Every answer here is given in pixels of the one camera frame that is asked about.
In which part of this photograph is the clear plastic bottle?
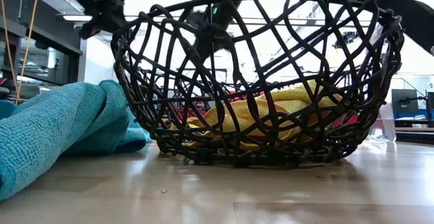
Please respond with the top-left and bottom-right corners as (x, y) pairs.
(371, 107), (397, 143)

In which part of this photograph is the ceiling light fixture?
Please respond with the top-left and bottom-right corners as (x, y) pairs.
(62, 14), (93, 22)

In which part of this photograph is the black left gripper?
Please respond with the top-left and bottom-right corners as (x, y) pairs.
(189, 0), (240, 62)

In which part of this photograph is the dark wire basket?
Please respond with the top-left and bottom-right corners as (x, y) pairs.
(111, 0), (406, 169)

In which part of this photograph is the yellow cable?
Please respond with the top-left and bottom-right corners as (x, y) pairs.
(0, 0), (42, 106)

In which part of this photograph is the black background monitor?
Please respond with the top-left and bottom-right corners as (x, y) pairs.
(391, 88), (420, 115)

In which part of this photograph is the teal microfiber towel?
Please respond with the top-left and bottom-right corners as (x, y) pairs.
(0, 79), (153, 203)

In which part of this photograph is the dark storage shelf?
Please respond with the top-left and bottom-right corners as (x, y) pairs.
(0, 0), (85, 103)

